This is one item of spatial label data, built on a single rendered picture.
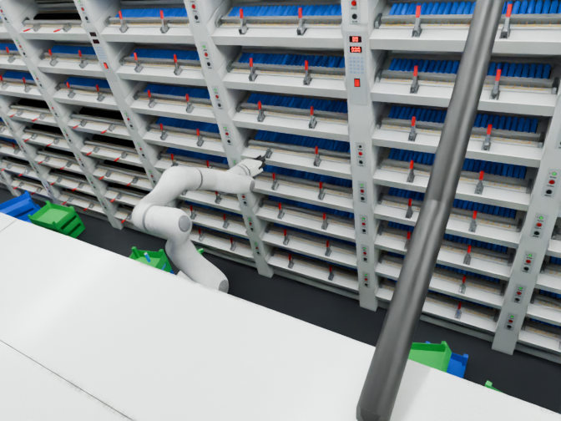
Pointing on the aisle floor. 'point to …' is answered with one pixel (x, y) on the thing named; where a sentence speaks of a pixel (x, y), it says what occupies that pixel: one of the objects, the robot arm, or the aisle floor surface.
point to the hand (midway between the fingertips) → (260, 159)
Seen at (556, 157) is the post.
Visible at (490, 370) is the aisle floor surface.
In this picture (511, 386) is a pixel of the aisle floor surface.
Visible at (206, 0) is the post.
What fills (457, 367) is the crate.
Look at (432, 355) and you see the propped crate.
